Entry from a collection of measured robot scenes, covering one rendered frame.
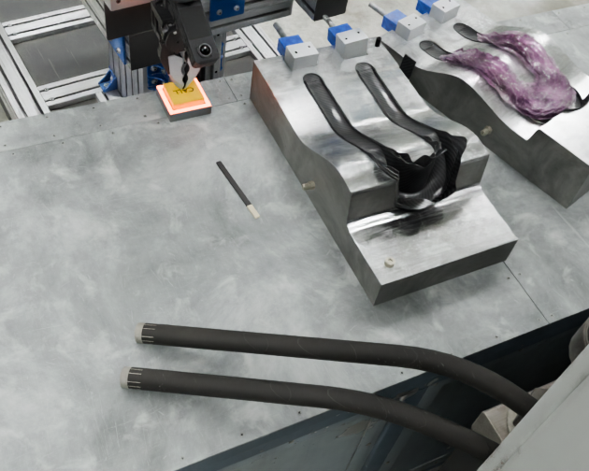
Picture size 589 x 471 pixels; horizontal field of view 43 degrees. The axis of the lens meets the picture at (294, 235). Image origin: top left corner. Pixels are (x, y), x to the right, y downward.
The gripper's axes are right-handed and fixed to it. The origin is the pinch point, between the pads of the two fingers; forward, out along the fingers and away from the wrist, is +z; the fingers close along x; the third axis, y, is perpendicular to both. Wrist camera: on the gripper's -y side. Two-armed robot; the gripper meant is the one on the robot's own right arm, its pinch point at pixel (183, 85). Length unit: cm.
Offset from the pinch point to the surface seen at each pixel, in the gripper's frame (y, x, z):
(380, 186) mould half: -39.3, -17.5, -8.2
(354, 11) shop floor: 113, -114, 84
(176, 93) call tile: -0.4, 1.6, 1.2
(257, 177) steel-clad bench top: -21.2, -5.9, 4.6
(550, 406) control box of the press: -90, 11, -54
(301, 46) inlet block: -3.7, -21.0, -7.1
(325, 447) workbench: -62, -3, 30
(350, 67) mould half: -8.9, -29.0, -4.4
